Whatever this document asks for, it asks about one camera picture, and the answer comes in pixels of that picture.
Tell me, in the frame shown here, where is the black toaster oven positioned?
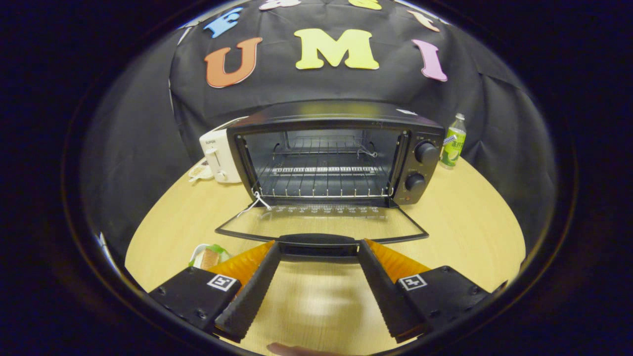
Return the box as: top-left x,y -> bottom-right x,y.
215,100 -> 446,258

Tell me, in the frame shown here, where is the toast sandwich with lettuce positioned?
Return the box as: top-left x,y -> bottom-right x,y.
200,245 -> 230,270

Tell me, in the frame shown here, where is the white plastic tray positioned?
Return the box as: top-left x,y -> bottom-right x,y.
189,243 -> 232,270

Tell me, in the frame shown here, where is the green label drink bottle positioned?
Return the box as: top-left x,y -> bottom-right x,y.
439,113 -> 467,170

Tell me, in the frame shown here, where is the small snack packet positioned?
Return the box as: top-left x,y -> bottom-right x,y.
188,158 -> 214,182

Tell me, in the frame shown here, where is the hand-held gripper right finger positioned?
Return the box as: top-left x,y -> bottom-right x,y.
357,239 -> 495,344

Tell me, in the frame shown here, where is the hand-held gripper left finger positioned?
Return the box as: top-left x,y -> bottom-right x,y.
148,240 -> 282,343

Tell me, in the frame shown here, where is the white pop-up toaster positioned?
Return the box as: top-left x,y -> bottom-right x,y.
199,117 -> 248,184

